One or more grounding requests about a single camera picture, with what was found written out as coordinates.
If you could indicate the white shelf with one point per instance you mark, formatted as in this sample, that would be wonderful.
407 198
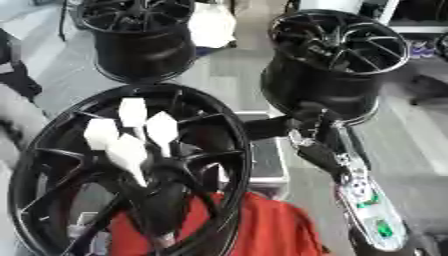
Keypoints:
417 26

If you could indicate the white pin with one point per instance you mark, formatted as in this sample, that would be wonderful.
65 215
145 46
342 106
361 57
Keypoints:
133 111
126 151
100 133
161 128

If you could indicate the black wheel rim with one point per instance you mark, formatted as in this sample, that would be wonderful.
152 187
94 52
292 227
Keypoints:
146 46
326 80

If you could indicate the white bag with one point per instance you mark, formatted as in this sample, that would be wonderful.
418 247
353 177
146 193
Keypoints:
211 25

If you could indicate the white cylinder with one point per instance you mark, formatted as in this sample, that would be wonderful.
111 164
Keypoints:
330 5

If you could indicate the grey metal case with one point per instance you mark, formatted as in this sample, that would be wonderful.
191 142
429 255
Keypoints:
265 160

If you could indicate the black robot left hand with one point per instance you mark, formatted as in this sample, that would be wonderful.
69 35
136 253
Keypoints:
22 83

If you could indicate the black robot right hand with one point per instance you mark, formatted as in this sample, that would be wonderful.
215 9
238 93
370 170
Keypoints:
315 153

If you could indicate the black spoked wheel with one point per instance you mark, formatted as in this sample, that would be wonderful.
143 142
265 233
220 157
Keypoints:
175 206

